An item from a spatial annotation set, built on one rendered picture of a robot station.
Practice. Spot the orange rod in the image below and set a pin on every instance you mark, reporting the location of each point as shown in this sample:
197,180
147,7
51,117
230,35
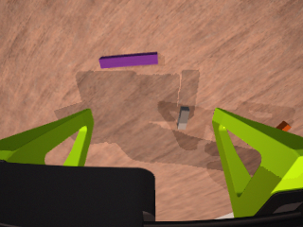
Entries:
284,126

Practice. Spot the grey rectangular bar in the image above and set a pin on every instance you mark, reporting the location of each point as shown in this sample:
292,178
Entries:
183,117

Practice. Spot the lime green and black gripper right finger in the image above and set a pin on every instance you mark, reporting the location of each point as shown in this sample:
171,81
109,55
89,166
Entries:
281,167

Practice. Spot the purple rod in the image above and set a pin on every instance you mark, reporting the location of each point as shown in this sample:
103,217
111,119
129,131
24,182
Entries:
128,60

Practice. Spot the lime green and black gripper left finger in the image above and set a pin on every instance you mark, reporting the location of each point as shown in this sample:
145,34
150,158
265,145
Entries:
31,147

